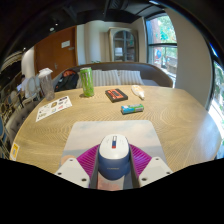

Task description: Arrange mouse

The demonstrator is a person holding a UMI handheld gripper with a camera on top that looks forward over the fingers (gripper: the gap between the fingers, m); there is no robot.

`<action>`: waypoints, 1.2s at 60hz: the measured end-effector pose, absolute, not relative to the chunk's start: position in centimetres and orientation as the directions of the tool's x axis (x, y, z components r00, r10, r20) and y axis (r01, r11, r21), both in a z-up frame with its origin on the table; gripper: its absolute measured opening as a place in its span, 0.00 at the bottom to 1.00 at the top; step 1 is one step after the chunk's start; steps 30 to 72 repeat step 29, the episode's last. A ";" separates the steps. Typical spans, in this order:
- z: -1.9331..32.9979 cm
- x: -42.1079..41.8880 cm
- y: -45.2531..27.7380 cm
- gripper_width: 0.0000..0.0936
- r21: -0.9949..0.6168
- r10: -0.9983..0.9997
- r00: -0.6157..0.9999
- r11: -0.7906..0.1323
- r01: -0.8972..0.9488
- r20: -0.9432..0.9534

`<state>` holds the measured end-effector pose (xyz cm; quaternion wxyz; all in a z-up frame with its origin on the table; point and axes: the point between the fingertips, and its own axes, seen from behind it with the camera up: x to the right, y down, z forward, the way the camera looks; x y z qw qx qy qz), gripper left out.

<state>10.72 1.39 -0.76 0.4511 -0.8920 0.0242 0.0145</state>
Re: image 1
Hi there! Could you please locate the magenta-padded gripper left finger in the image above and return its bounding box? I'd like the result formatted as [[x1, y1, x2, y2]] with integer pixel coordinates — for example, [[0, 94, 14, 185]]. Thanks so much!
[[54, 143, 101, 190]]

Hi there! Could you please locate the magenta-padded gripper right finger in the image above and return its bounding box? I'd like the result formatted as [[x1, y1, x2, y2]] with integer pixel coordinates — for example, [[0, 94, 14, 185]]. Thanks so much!
[[128, 143, 174, 189]]

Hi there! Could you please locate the white and blue computer mouse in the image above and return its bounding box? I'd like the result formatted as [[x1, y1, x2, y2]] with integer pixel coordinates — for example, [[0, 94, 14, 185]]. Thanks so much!
[[97, 133, 131, 181]]

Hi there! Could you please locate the pale sky-print mouse pad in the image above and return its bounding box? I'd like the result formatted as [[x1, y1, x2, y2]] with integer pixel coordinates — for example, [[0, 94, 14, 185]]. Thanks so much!
[[59, 119, 168, 191]]

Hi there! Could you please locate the yellow square table sticker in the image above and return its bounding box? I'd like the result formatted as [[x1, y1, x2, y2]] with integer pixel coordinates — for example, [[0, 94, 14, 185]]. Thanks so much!
[[9, 142, 20, 162]]

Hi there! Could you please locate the small teal pack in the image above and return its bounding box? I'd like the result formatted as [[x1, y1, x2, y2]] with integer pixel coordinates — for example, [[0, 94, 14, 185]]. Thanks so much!
[[120, 103, 145, 115]]

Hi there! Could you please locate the white printed sticker sheet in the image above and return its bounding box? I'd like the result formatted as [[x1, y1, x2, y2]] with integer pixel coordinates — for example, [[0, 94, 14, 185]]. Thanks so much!
[[35, 95, 73, 123]]

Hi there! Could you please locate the grey tufted armchair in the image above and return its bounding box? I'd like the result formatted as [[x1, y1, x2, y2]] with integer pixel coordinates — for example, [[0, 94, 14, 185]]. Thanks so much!
[[4, 99, 43, 144]]

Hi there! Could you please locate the white soft tube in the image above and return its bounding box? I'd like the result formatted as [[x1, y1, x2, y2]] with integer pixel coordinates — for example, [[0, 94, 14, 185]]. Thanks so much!
[[130, 84, 146, 101]]

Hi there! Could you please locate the black and red flat box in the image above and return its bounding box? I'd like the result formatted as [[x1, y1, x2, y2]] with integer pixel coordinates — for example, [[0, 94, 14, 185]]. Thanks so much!
[[104, 87, 129, 103]]

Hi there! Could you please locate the green drink can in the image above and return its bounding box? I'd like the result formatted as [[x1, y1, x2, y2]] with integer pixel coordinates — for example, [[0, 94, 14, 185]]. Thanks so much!
[[79, 66, 95, 98]]

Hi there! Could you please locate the black backpack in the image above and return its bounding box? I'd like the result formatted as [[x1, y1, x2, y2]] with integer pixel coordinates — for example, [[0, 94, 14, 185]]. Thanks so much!
[[54, 69, 80, 93]]

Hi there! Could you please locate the striped cushion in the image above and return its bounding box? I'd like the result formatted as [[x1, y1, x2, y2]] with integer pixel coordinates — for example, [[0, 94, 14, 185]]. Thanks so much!
[[118, 69, 145, 86], [75, 71, 83, 89], [91, 69, 122, 88]]

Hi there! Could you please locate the group of dining chairs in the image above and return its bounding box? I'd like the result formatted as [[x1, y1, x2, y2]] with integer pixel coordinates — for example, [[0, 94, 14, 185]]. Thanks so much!
[[0, 74, 43, 158]]

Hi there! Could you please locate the grey curved sofa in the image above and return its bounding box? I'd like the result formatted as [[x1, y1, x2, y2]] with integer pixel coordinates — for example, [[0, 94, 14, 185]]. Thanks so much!
[[53, 61, 174, 89]]

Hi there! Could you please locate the person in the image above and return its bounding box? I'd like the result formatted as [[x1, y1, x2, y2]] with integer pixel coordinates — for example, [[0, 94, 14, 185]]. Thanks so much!
[[16, 74, 28, 94]]

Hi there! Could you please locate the brown wooden door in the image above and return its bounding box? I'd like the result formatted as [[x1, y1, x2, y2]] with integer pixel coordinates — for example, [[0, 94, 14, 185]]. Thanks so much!
[[34, 26, 79, 79]]

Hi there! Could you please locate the arched glass-door cabinet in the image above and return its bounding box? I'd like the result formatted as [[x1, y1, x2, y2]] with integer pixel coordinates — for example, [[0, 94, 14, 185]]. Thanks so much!
[[107, 27, 139, 63]]

